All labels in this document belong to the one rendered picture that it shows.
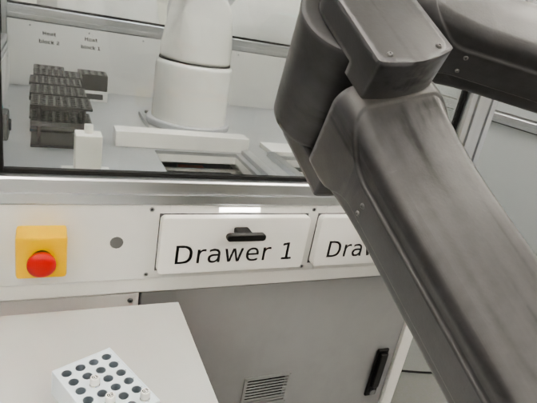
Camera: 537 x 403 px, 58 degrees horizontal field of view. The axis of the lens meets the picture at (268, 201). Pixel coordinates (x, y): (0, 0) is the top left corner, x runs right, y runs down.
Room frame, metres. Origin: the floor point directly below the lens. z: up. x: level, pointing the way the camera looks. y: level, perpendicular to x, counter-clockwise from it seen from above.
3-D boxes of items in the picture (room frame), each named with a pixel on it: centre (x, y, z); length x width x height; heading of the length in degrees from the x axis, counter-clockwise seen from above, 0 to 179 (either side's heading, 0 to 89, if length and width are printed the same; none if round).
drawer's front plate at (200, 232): (0.82, 0.04, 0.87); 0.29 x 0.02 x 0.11; 117
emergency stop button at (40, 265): (0.62, 0.32, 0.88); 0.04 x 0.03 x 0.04; 117
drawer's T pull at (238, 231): (0.79, 0.03, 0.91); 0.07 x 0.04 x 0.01; 117
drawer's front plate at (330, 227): (0.96, -0.24, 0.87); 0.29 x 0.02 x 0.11; 117
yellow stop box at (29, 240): (0.65, 0.33, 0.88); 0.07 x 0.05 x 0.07; 117
